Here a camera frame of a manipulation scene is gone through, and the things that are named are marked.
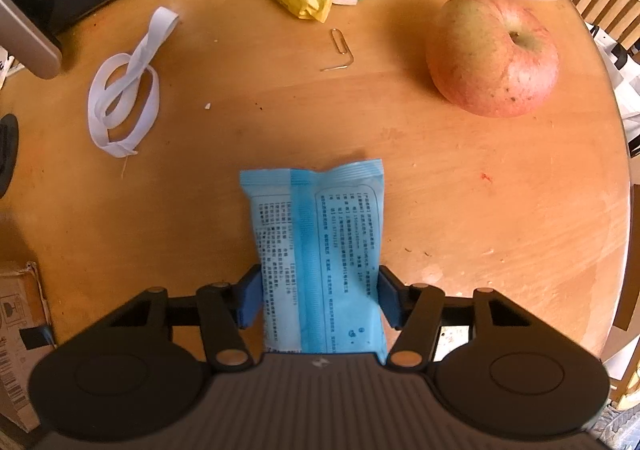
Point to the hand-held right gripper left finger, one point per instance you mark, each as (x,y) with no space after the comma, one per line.
(248,292)

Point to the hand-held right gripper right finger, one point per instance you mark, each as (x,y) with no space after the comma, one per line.
(391,297)

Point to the blue tissue packet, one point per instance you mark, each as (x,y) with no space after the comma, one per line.
(320,255)

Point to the wooden desk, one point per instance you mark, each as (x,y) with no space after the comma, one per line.
(350,120)

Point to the cardboard box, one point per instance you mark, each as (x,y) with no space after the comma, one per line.
(20,330)

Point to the white elastic band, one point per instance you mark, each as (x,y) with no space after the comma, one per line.
(127,83)

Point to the bent metal paper clip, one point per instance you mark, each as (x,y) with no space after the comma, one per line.
(340,48)

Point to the red-yellow apple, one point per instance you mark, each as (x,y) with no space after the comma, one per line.
(492,55)

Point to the black round object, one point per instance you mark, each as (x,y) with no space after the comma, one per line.
(6,153)

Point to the wooden chair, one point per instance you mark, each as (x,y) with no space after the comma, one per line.
(607,10)

